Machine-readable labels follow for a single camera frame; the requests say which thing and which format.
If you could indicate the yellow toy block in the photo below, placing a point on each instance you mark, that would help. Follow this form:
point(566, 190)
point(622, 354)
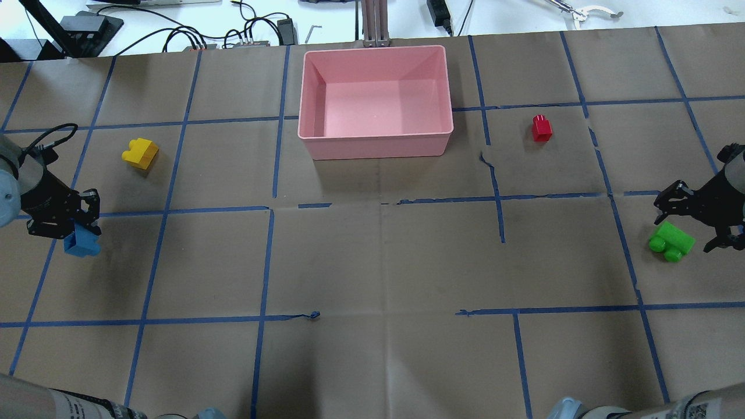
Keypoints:
point(140, 153)

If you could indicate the aluminium frame post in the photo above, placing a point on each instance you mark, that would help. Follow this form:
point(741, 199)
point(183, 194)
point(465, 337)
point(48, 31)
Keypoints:
point(375, 23)

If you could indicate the brown paper table cover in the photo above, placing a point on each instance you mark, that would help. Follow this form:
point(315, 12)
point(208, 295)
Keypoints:
point(490, 281)

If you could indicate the pink plastic box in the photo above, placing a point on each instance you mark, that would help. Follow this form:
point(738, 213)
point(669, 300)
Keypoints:
point(369, 103)

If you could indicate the black usb hub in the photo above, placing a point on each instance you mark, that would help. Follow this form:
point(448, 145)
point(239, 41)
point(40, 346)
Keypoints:
point(203, 45)

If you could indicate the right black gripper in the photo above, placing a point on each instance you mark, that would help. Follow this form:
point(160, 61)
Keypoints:
point(723, 199)

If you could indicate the green toy block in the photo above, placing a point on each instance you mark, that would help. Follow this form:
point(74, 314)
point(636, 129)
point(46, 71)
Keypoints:
point(670, 241)

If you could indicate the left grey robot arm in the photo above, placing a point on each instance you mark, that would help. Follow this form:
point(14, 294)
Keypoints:
point(28, 186)

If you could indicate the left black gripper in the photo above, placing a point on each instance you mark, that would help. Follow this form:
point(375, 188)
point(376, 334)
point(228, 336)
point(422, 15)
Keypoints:
point(42, 196)

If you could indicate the blue toy block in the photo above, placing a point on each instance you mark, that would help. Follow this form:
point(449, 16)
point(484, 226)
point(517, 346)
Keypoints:
point(81, 242)

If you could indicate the red toy block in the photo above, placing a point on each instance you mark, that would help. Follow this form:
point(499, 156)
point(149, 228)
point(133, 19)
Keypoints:
point(541, 128)

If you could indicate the black power adapter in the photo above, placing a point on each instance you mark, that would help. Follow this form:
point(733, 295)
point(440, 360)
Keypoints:
point(440, 14)

